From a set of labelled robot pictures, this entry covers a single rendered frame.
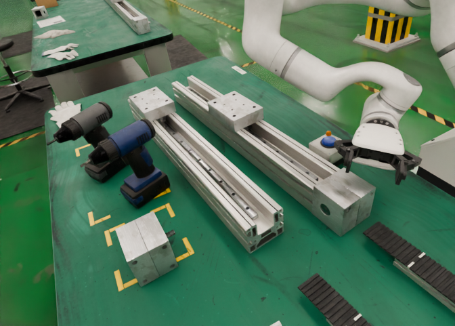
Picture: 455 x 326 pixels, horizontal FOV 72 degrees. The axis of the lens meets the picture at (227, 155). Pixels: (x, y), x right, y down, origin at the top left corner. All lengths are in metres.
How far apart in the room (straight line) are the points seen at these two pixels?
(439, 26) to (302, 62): 0.32
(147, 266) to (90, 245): 0.22
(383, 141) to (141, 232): 0.54
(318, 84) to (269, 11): 0.22
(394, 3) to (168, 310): 0.91
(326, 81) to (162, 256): 0.56
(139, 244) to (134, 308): 0.13
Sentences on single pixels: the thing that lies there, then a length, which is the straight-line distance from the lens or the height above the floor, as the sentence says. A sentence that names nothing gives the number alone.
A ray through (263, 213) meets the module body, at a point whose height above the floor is 0.83.
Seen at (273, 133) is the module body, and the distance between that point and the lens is 0.93.
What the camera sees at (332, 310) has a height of 0.81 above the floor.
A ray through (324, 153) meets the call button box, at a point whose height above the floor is 0.84.
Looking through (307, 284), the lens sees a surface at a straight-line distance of 0.68.
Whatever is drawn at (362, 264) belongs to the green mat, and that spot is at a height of 0.78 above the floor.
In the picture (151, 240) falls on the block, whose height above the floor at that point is 0.87.
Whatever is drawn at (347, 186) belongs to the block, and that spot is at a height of 0.87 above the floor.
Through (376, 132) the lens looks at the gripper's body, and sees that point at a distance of 0.75.
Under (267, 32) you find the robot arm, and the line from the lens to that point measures 0.87.
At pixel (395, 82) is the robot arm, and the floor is 1.04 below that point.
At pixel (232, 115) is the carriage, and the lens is 0.96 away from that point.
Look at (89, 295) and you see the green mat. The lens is 0.80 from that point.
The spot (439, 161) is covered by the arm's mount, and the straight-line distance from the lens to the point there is 0.96.
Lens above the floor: 1.40
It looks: 38 degrees down
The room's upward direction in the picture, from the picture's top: 9 degrees counter-clockwise
